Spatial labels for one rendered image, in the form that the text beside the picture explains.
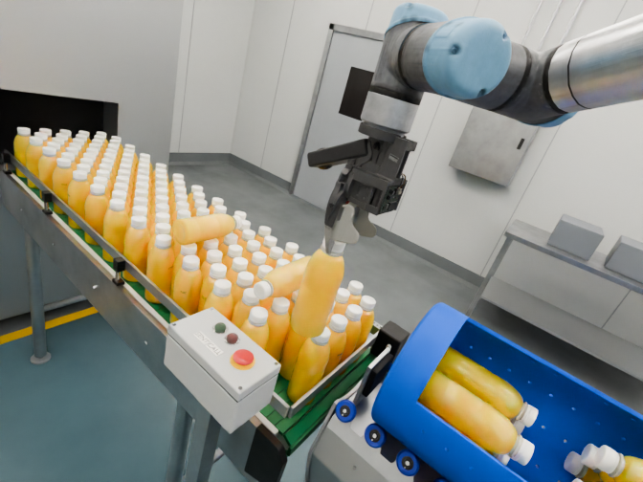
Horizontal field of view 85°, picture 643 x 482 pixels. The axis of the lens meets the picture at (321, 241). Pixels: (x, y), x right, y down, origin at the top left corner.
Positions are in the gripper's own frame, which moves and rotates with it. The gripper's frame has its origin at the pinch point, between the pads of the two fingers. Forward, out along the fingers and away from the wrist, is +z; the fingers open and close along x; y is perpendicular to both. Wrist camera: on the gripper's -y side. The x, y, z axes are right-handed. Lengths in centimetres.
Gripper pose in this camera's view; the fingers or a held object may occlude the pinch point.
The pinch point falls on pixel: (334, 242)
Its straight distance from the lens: 60.5
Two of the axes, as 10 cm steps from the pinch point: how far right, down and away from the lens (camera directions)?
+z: -2.6, 8.8, 3.9
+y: 7.7, 4.4, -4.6
